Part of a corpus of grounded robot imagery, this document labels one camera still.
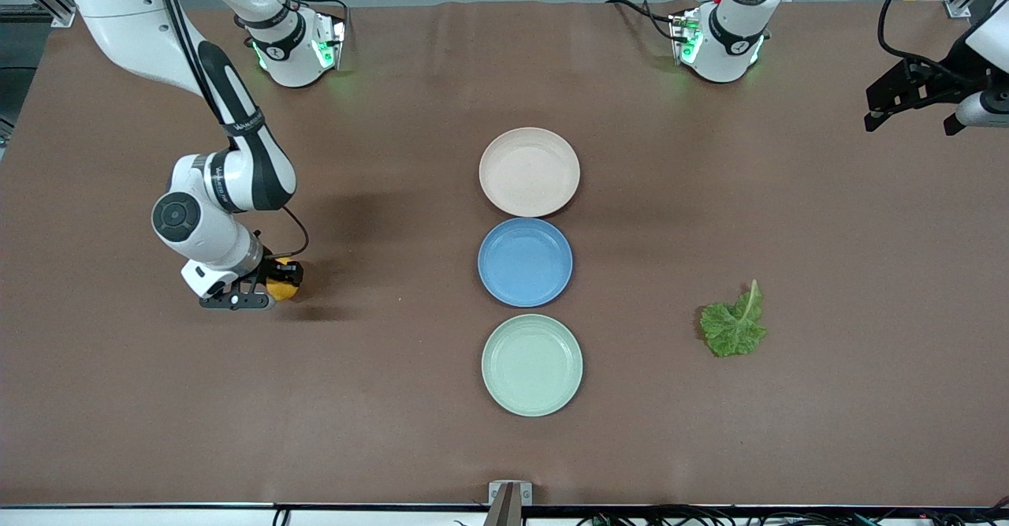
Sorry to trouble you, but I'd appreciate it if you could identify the yellow lemon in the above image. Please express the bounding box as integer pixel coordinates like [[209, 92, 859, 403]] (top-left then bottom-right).
[[266, 258, 302, 303]]

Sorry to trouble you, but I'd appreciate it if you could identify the green lettuce leaf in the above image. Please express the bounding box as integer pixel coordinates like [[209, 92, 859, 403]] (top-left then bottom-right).
[[699, 279, 768, 358]]

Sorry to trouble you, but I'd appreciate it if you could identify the brown table cover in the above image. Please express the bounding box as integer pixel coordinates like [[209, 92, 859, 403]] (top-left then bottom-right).
[[0, 0, 1009, 508]]

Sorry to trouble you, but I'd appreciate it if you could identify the blue round plate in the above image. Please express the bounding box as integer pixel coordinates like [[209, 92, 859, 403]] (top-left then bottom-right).
[[478, 218, 574, 308]]

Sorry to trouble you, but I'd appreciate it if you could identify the white table edge strip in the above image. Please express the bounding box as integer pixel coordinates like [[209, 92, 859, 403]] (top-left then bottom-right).
[[0, 502, 1009, 526]]

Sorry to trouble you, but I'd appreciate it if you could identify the green round plate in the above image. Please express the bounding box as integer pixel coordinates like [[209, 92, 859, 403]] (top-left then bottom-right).
[[482, 314, 584, 417]]

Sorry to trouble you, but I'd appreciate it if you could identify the beige round plate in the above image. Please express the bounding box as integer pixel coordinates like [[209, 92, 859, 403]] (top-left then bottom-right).
[[479, 127, 581, 218]]

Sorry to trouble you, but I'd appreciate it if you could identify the black left base cable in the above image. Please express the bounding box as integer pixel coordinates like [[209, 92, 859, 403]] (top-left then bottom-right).
[[605, 0, 687, 43]]

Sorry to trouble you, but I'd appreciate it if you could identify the grey metal camera bracket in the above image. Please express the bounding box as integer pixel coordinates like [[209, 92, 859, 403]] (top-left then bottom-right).
[[487, 480, 534, 526]]

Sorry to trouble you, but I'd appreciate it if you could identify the black cable bundle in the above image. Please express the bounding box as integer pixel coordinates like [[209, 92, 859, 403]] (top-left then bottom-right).
[[575, 505, 1009, 526]]

